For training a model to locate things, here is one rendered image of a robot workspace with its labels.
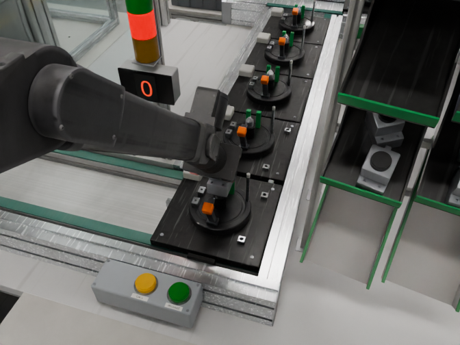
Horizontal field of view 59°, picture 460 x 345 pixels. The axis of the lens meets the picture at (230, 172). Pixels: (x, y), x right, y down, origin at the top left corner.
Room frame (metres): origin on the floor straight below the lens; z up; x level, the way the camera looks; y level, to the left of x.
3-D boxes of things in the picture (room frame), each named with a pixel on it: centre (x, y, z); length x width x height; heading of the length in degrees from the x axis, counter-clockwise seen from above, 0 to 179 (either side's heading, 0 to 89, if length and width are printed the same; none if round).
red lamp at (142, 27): (0.77, 0.17, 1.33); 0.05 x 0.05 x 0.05
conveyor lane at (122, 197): (0.71, 0.30, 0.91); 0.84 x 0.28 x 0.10; 73
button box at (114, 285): (0.42, 0.17, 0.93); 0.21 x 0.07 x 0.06; 73
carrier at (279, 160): (0.85, -0.05, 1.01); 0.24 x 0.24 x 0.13; 73
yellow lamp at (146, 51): (0.77, 0.17, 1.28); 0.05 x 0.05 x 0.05
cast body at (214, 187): (0.62, 0.02, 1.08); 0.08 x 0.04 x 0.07; 163
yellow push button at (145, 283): (0.42, 0.17, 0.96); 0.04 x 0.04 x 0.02
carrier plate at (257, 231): (0.60, 0.02, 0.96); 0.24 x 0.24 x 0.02; 73
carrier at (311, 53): (1.32, -0.19, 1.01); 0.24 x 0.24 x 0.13; 73
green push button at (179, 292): (0.40, 0.10, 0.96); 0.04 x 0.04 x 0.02
